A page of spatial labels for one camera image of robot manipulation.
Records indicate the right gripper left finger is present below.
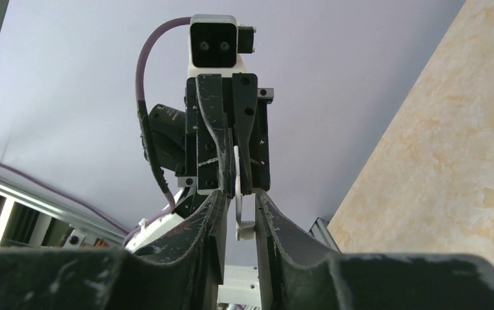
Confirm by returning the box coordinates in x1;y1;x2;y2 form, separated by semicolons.
0;191;228;309

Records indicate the white labelled AA battery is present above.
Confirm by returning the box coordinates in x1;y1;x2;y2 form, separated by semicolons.
233;145;256;241

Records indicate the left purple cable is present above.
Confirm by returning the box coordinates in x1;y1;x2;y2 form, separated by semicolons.
0;16;192;249

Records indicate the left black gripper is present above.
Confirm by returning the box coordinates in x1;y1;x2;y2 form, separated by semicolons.
177;73;274;198

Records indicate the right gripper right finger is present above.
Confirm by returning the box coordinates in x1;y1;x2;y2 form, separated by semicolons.
256;191;494;309

